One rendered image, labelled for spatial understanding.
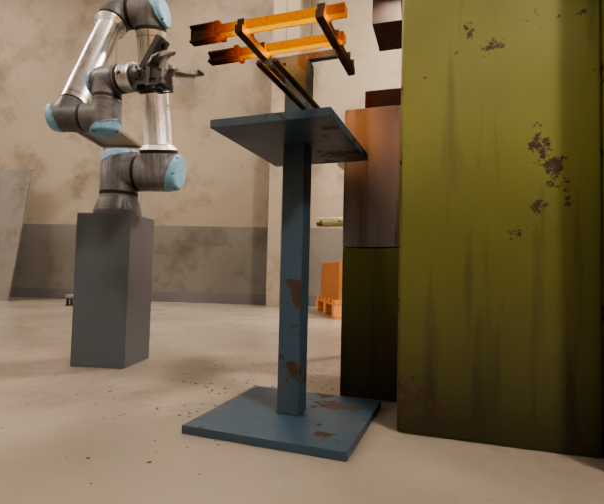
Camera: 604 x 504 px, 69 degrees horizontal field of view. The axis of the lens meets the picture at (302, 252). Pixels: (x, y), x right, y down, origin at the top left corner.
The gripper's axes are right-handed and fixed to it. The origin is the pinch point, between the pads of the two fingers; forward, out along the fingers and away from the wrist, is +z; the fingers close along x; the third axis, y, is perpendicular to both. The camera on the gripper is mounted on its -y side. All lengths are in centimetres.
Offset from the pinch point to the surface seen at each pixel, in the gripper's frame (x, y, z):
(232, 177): -349, -48, -178
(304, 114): 20, 28, 44
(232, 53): 0.6, 0.0, 14.1
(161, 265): -328, 58, -257
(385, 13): -41, -29, 51
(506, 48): -2, 8, 86
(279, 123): 18.3, 28.4, 36.9
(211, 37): 13.6, 2.3, 15.1
